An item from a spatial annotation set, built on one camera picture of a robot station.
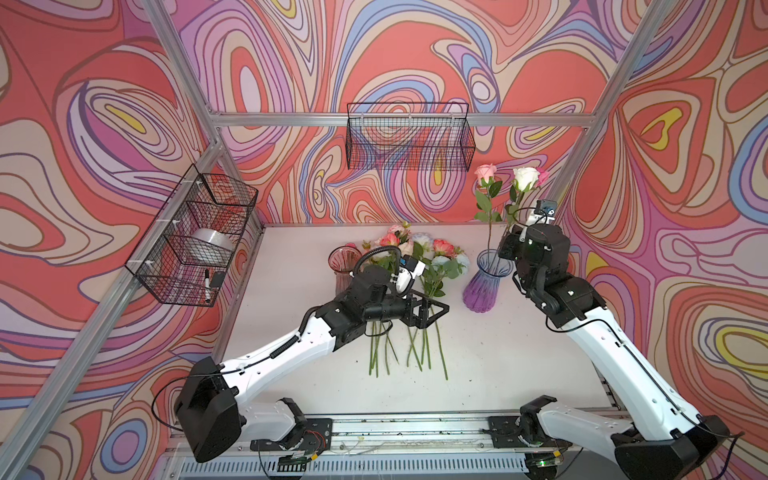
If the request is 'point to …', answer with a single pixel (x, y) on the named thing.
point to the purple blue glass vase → (481, 290)
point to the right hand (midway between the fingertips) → (518, 234)
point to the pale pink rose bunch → (403, 237)
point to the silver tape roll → (211, 239)
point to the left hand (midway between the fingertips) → (440, 304)
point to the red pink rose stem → (442, 244)
